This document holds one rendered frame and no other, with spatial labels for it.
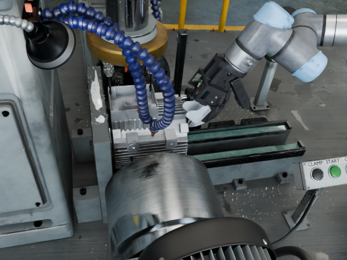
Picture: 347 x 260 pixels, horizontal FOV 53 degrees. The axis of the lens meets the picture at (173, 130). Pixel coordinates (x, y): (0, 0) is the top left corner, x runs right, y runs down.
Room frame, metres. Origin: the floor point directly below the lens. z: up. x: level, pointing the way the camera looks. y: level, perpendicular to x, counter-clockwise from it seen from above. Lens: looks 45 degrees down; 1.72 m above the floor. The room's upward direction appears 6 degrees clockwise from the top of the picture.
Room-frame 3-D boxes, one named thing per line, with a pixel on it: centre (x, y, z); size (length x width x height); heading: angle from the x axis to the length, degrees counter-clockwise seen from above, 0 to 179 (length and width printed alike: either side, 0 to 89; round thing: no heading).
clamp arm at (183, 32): (0.86, 0.00, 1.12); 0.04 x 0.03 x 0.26; 107
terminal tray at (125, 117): (0.69, 0.11, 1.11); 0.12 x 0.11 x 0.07; 106
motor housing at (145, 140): (0.70, 0.08, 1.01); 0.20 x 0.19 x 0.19; 106
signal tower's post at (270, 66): (1.14, -0.34, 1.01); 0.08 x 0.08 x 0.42; 17
